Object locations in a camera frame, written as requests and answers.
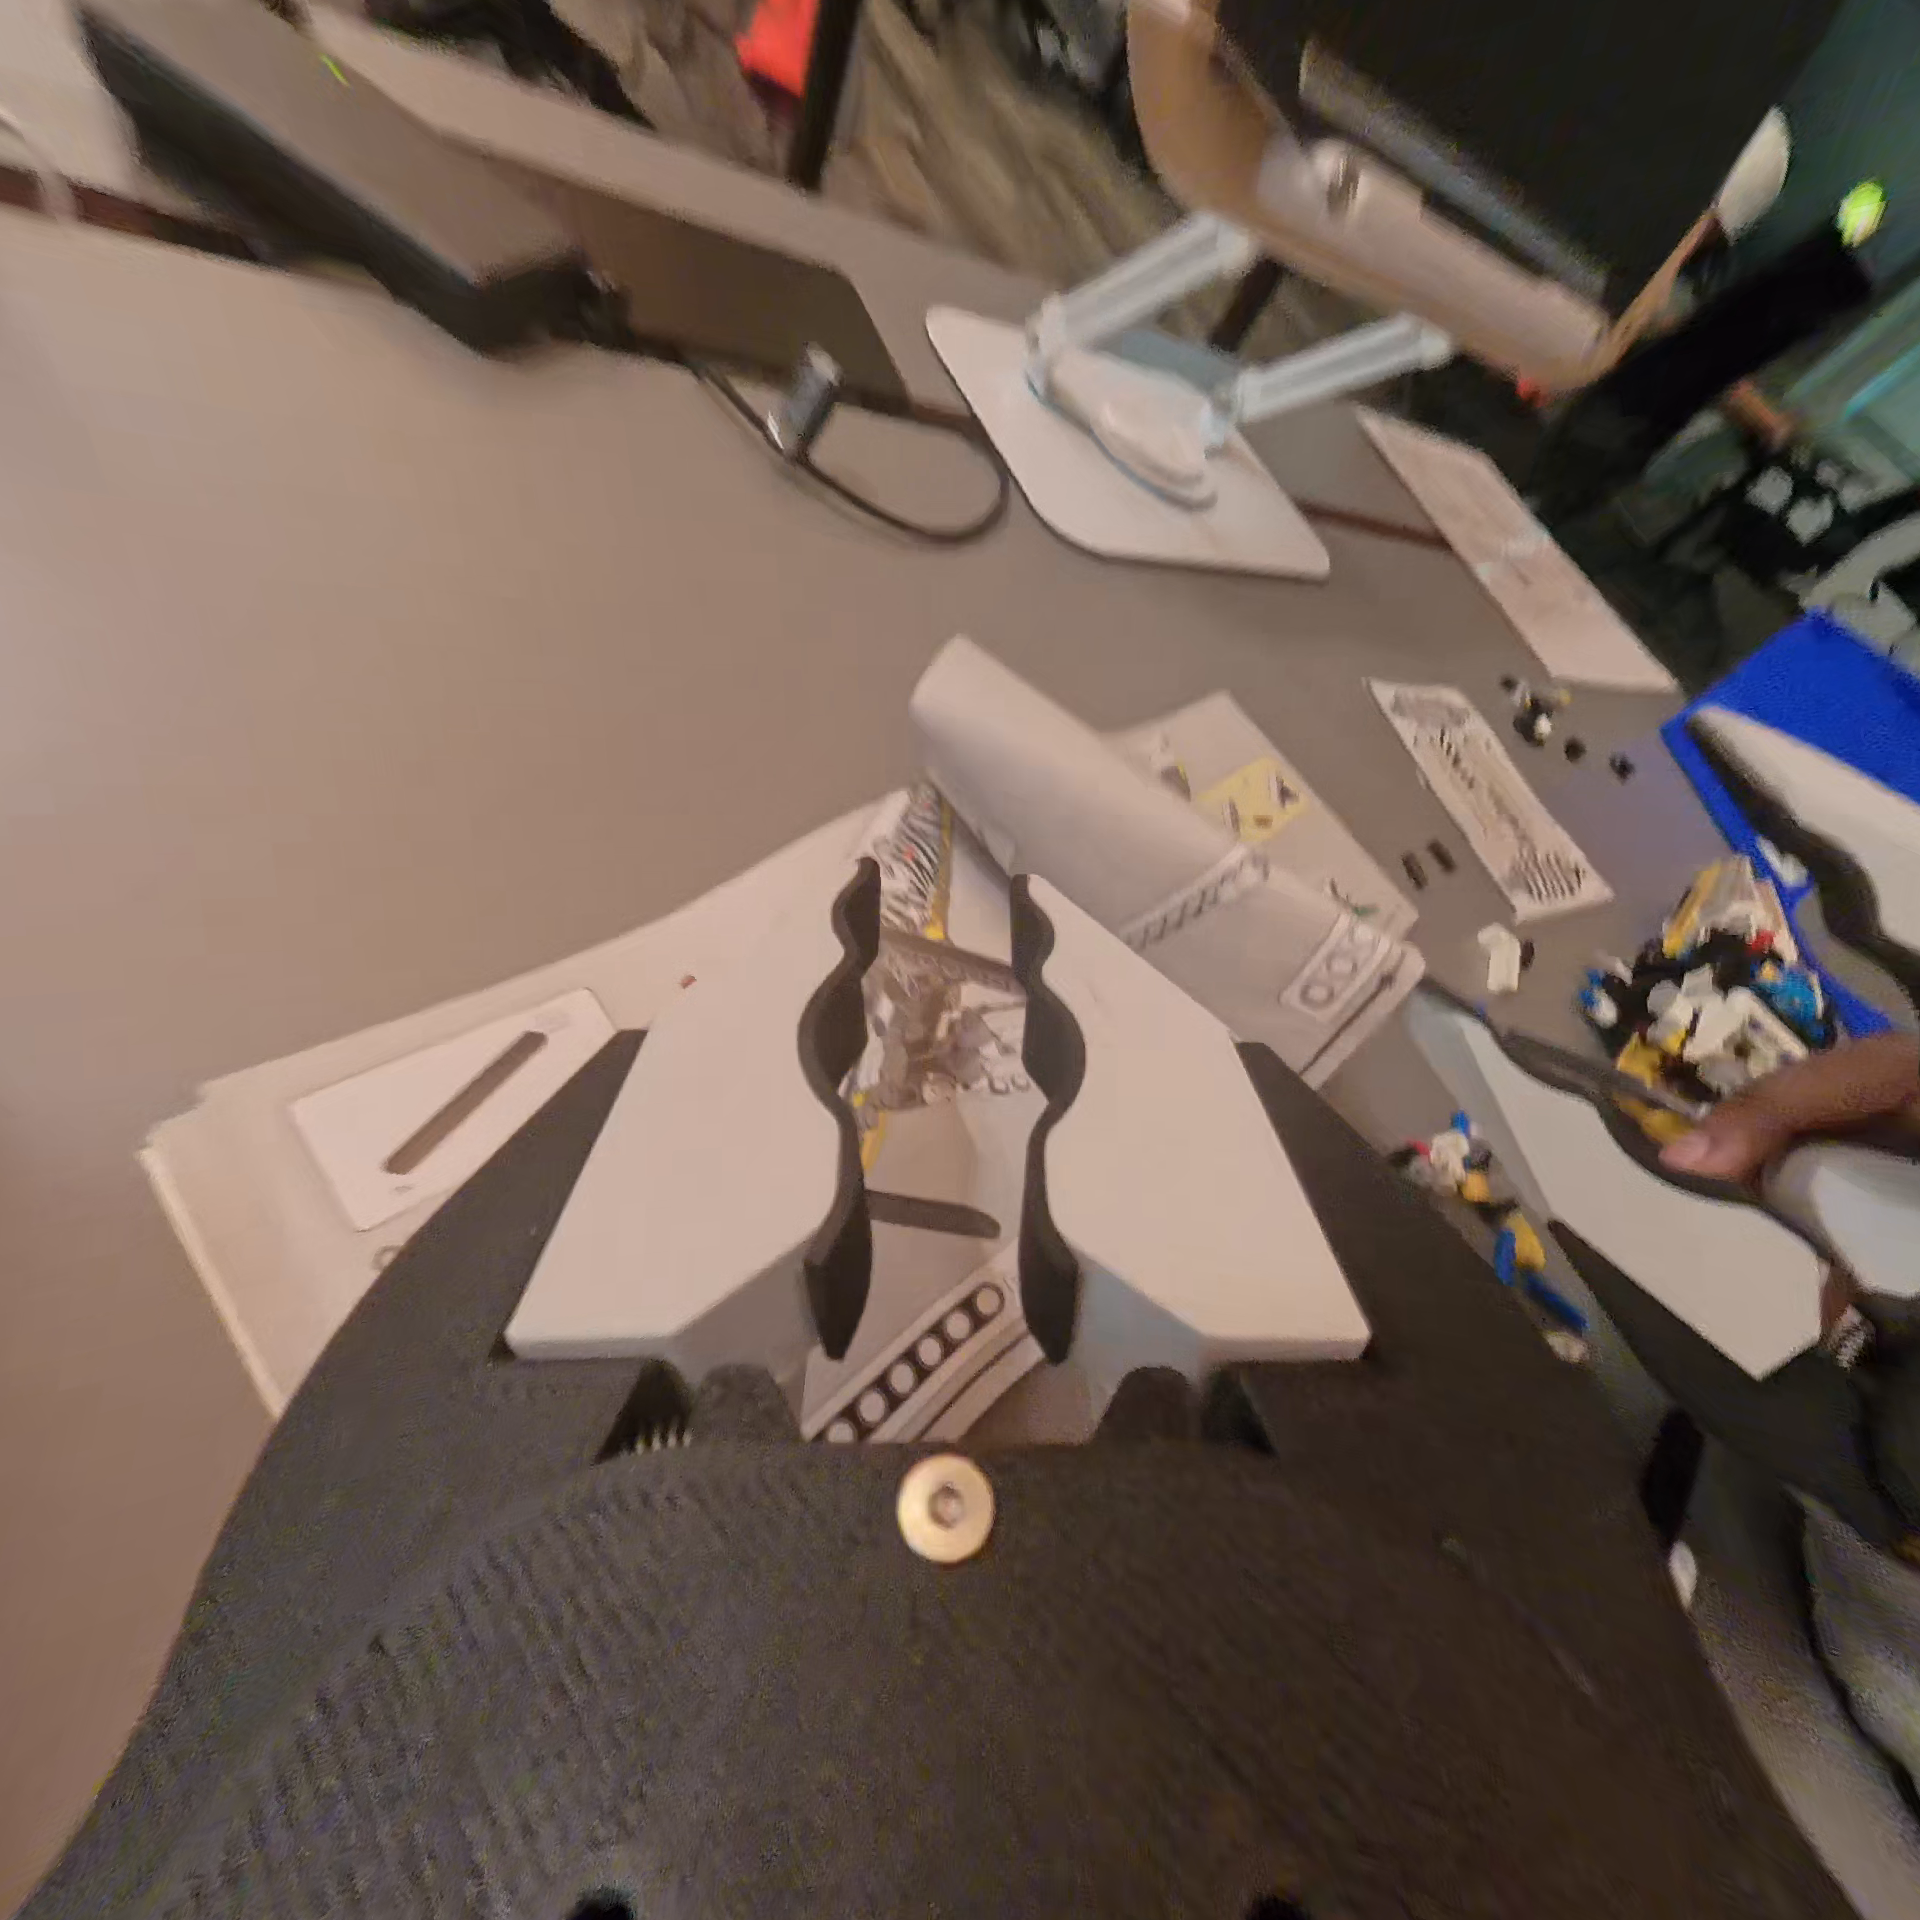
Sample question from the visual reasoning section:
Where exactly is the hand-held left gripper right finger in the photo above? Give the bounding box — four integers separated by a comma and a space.
1009, 873, 1374, 1420

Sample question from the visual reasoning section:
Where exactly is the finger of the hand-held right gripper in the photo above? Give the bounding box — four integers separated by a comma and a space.
1409, 989, 1862, 1383
1686, 703, 1920, 1014

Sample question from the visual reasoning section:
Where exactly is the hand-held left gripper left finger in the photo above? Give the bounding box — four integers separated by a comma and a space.
503, 856, 887, 1412

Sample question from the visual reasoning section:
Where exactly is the pile of lego bricks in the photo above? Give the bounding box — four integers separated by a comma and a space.
1579, 856, 1844, 1109

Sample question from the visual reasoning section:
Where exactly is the blue yellow lego piece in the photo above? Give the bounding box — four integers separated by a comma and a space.
1492, 1207, 1596, 1360

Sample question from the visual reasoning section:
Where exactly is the white yellow lego assembly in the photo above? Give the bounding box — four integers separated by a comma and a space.
1393, 1112, 1502, 1209

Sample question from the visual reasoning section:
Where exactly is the person's right hand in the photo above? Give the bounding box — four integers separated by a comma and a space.
1661, 1028, 1920, 1185

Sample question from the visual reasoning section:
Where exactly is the blue plastic bin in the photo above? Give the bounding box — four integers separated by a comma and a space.
1660, 607, 1920, 1039

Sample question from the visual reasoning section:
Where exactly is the stack of instruction booklets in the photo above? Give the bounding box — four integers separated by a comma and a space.
142, 786, 1052, 1441

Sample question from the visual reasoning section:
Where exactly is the white card with slot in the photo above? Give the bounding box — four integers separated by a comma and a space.
289, 988, 619, 1234

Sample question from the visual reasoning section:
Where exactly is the small printed instruction sheet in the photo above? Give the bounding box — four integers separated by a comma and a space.
1367, 678, 1617, 920

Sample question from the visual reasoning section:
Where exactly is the folded grey instruction booklet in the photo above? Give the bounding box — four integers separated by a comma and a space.
908, 633, 1427, 1087

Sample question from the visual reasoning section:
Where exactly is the instruction booklet with yellow print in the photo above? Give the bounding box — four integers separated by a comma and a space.
1110, 689, 1419, 932

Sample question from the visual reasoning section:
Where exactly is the black monitor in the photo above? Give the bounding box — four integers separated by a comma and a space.
1124, 0, 1853, 394

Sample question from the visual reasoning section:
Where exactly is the grey flat device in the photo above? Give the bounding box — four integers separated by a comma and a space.
306, 7, 913, 408

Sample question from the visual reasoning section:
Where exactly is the black block device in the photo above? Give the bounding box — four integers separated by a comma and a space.
82, 0, 641, 358

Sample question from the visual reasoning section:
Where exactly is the black pole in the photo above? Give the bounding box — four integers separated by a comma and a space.
783, 0, 869, 192

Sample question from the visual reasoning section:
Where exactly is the orange object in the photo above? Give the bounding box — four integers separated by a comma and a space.
735, 0, 825, 110

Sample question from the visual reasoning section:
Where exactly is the black cable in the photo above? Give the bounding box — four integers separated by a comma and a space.
697, 352, 1010, 543

